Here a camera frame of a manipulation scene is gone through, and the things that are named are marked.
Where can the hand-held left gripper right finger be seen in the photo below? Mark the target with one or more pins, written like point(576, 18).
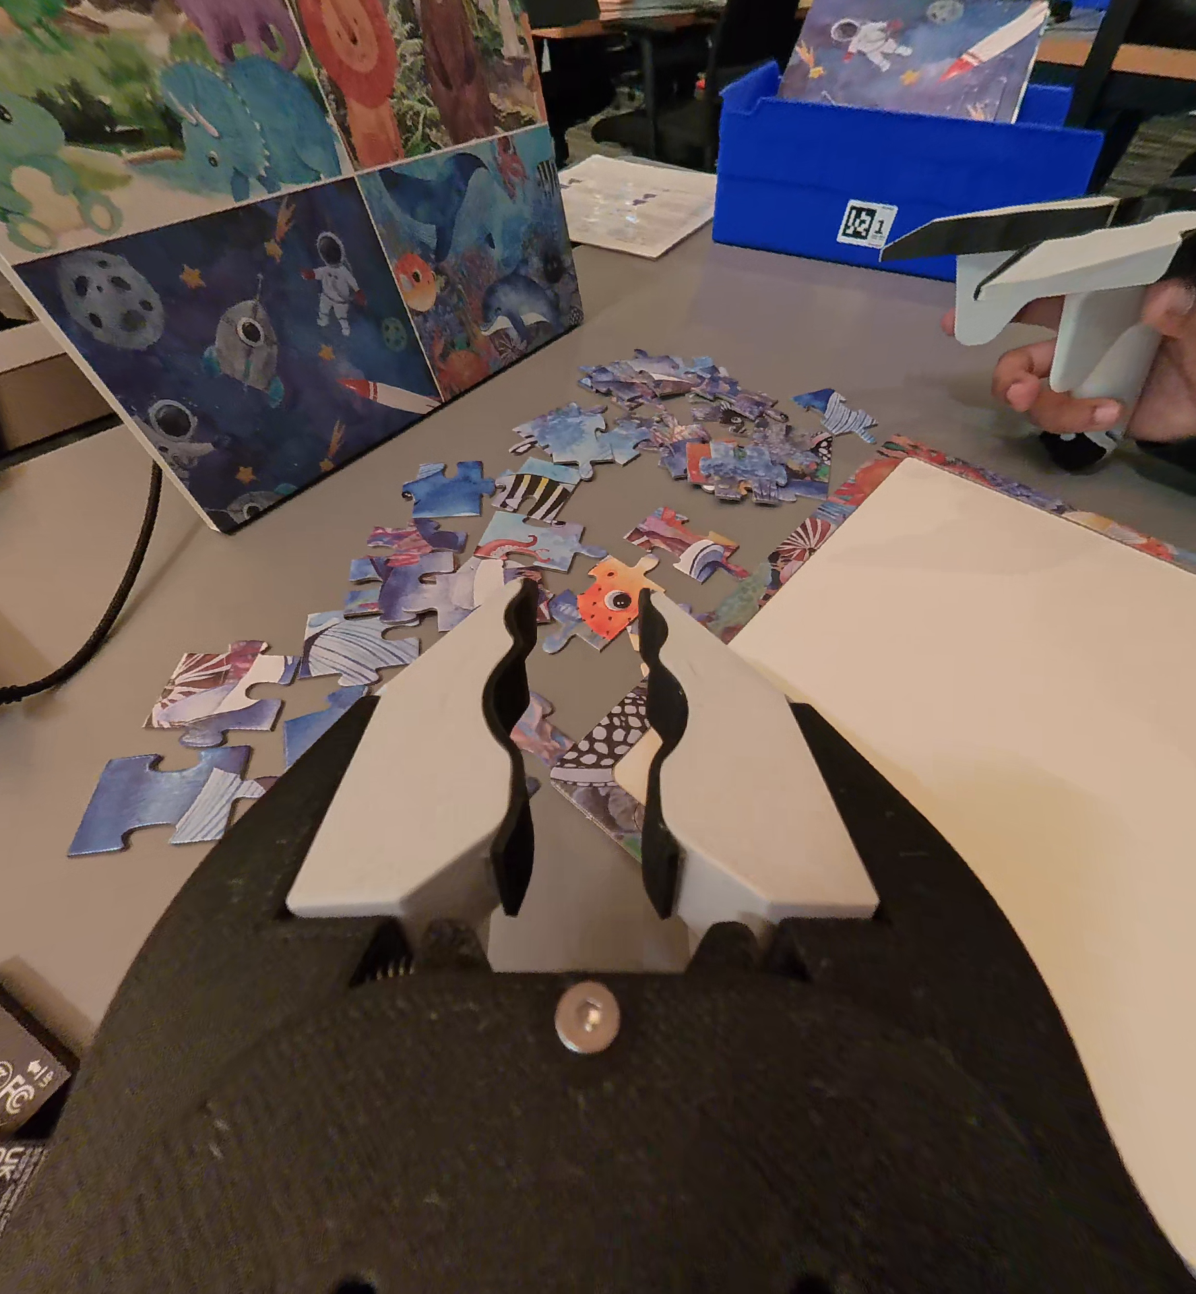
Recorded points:
point(748, 796)

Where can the beige cardboard box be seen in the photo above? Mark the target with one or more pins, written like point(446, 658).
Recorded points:
point(33, 388)

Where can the blue storage bin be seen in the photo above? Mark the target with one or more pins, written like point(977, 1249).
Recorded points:
point(913, 171)

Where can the white paper sheet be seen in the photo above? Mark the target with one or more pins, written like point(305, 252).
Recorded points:
point(634, 202)

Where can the illustrated puzzle box lid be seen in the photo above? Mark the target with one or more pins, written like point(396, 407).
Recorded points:
point(256, 301)

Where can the black metal pole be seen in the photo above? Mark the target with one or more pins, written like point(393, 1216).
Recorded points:
point(1104, 63)

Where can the pile of jigsaw puzzle pieces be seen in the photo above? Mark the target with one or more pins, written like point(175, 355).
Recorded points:
point(556, 546)

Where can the white puzzle board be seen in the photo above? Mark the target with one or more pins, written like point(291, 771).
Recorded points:
point(1012, 688)

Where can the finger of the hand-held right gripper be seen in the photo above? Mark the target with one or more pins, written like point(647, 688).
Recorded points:
point(1001, 230)
point(1063, 263)

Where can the colourful puzzle frame tray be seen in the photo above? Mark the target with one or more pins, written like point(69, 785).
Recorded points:
point(810, 537)

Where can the space picture puzzle card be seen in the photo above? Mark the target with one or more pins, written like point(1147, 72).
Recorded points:
point(913, 63)

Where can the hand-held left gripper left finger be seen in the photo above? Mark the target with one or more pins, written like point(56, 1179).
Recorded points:
point(425, 788)

